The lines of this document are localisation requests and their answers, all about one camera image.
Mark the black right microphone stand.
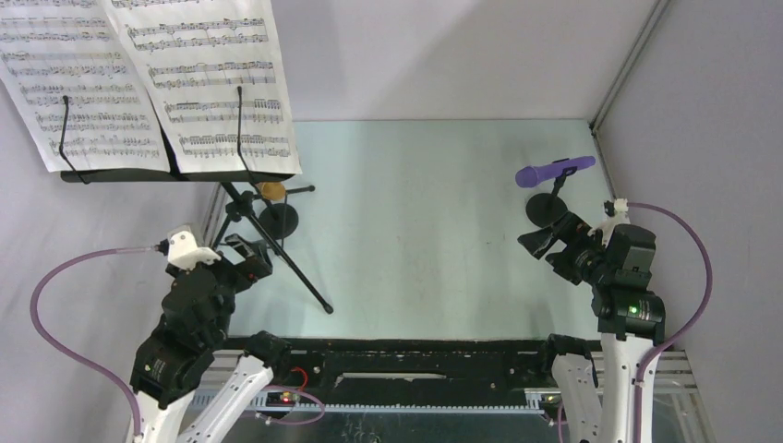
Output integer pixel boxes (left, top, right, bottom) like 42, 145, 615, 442
525, 167, 577, 228

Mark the sheet music page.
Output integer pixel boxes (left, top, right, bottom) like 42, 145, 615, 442
101, 0, 302, 174
1, 1, 170, 173

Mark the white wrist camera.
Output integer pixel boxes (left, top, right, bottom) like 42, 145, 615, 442
165, 224, 222, 271
589, 198, 630, 246

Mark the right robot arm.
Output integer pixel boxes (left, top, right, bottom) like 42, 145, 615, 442
518, 212, 666, 442

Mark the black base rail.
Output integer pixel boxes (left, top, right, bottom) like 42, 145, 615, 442
275, 338, 559, 412

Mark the black microphone stand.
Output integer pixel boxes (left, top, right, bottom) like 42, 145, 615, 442
257, 185, 316, 242
525, 167, 577, 228

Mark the purple microphone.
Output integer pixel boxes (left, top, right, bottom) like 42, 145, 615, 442
514, 156, 596, 188

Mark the gold microphone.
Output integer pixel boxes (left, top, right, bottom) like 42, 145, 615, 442
255, 182, 287, 201

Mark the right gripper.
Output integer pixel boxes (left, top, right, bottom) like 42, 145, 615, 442
518, 209, 613, 286

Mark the black music stand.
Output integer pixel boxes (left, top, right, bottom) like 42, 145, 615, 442
57, 85, 335, 316

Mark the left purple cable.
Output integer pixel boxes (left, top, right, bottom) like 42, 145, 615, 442
30, 245, 169, 438

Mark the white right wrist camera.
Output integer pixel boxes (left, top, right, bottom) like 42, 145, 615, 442
589, 198, 630, 246

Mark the black left microphone stand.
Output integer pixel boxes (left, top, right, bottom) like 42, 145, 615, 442
257, 185, 316, 242

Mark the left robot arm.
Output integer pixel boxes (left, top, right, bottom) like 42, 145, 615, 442
127, 229, 292, 442

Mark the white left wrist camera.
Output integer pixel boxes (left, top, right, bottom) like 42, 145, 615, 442
165, 224, 222, 271

